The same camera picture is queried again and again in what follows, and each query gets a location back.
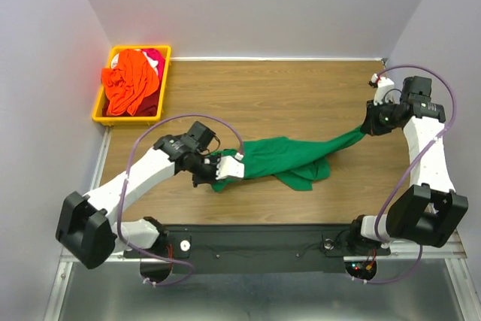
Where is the green t shirt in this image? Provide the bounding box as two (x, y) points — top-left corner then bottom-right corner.
(208, 126), (368, 193)

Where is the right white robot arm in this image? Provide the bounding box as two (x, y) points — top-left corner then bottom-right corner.
(346, 74), (468, 253)

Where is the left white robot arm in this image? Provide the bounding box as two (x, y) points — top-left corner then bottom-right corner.
(56, 121), (219, 269)

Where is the orange t shirt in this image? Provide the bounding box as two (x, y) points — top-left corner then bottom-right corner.
(101, 49), (164, 115)

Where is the pink white t shirt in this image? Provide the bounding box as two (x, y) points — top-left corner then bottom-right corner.
(110, 47), (166, 77)

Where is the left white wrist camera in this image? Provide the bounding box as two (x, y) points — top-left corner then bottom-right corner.
(216, 153), (245, 180)

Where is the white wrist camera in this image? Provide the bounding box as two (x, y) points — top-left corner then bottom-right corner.
(216, 153), (245, 180)
(369, 74), (395, 106)

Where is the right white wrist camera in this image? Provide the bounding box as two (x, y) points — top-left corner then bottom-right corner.
(369, 74), (395, 106)

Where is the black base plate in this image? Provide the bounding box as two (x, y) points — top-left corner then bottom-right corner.
(118, 223), (388, 274)

